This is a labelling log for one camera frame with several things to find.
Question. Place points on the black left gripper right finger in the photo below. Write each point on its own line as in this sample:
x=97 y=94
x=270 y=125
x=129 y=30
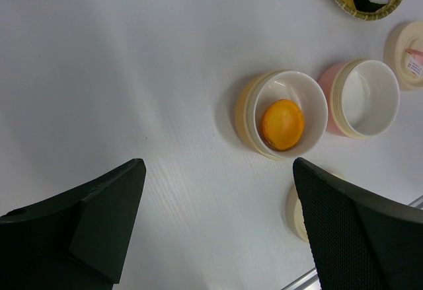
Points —
x=358 y=239

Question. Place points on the cream lid orange handle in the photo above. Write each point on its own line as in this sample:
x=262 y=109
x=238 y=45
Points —
x=294 y=215

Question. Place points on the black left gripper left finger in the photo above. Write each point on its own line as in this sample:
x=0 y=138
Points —
x=77 y=239

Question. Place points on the yellow lunch box bowl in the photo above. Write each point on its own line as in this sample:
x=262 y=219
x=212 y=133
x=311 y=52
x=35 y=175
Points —
x=264 y=90

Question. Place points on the orange round food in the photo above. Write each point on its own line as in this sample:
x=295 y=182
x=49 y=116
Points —
x=282 y=124

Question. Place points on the pink lunch box bowl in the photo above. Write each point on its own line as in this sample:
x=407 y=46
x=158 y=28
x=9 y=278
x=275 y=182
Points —
x=362 y=96

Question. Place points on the cream lid pink handle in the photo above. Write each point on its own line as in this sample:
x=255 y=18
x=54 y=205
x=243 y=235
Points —
x=403 y=54

